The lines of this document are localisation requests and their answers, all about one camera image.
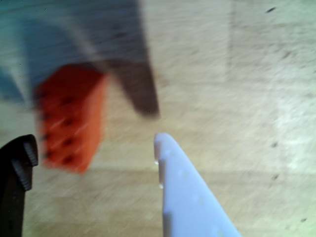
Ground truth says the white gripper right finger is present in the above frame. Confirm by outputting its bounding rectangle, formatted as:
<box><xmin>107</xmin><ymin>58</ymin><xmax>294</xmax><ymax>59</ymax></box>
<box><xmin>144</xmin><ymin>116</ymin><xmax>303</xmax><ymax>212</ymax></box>
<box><xmin>154</xmin><ymin>132</ymin><xmax>242</xmax><ymax>237</ymax></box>

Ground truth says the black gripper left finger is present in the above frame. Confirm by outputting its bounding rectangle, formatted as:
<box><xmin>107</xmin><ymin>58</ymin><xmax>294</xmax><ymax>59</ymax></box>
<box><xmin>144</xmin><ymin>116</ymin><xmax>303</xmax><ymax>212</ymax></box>
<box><xmin>0</xmin><ymin>134</ymin><xmax>40</xmax><ymax>237</ymax></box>

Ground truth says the red lego block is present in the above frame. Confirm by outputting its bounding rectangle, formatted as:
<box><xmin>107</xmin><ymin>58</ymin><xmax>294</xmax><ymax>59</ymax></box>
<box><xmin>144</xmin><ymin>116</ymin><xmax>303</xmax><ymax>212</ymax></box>
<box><xmin>34</xmin><ymin>64</ymin><xmax>107</xmax><ymax>175</ymax></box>

